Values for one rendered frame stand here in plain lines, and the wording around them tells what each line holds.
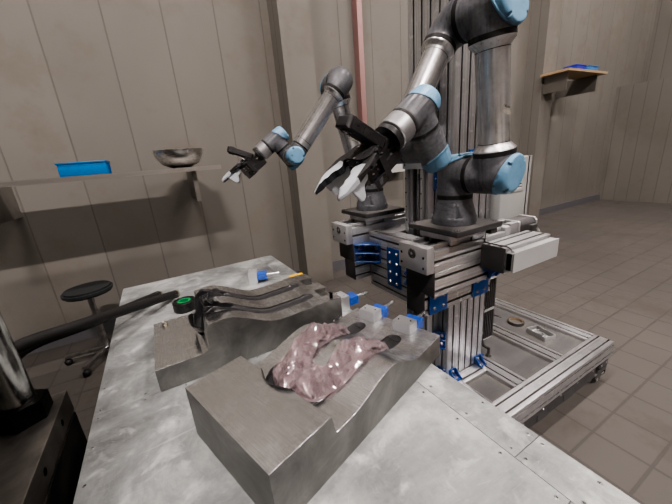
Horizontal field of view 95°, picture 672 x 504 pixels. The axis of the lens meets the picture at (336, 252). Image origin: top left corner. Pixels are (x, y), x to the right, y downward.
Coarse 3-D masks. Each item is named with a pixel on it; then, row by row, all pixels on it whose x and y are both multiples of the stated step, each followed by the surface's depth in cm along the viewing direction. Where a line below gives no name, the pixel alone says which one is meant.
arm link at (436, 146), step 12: (432, 132) 71; (408, 144) 78; (420, 144) 73; (432, 144) 73; (444, 144) 74; (408, 156) 79; (420, 156) 76; (432, 156) 75; (444, 156) 75; (432, 168) 77
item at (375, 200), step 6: (366, 192) 144; (372, 192) 143; (378, 192) 144; (366, 198) 144; (372, 198) 144; (378, 198) 144; (384, 198) 147; (360, 204) 146; (366, 204) 145; (372, 204) 144; (378, 204) 144; (384, 204) 146; (360, 210) 147; (366, 210) 145; (372, 210) 144
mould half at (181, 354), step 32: (224, 288) 98; (320, 288) 100; (224, 320) 76; (256, 320) 80; (288, 320) 85; (320, 320) 90; (160, 352) 77; (192, 352) 76; (224, 352) 78; (256, 352) 82; (160, 384) 71
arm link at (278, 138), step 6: (270, 132) 140; (276, 132) 139; (282, 132) 139; (264, 138) 140; (270, 138) 139; (276, 138) 139; (282, 138) 140; (288, 138) 143; (270, 144) 139; (276, 144) 140; (282, 144) 141; (270, 150) 146; (276, 150) 142
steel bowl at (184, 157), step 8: (160, 152) 214; (168, 152) 213; (176, 152) 214; (184, 152) 217; (192, 152) 221; (200, 152) 229; (160, 160) 219; (168, 160) 217; (176, 160) 218; (184, 160) 220; (192, 160) 224
